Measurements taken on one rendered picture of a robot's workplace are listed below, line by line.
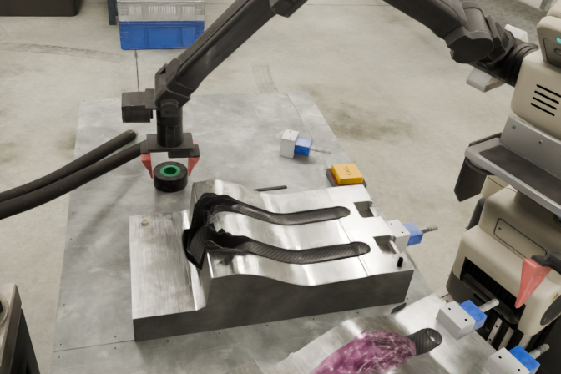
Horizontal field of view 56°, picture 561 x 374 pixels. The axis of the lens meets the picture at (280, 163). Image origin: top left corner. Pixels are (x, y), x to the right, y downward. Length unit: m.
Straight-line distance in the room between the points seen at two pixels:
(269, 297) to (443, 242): 1.67
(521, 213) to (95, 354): 0.88
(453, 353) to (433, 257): 1.49
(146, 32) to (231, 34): 3.07
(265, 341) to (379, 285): 0.23
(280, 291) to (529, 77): 0.61
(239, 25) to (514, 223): 0.71
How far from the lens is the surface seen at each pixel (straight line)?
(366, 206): 1.15
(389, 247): 1.09
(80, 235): 1.18
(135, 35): 4.02
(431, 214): 2.66
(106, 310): 1.02
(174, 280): 0.98
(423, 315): 1.00
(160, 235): 1.06
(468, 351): 0.98
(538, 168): 1.12
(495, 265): 1.26
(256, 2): 0.90
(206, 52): 0.99
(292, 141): 1.37
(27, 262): 2.33
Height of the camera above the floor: 1.57
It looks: 34 degrees down
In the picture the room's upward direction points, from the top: 6 degrees clockwise
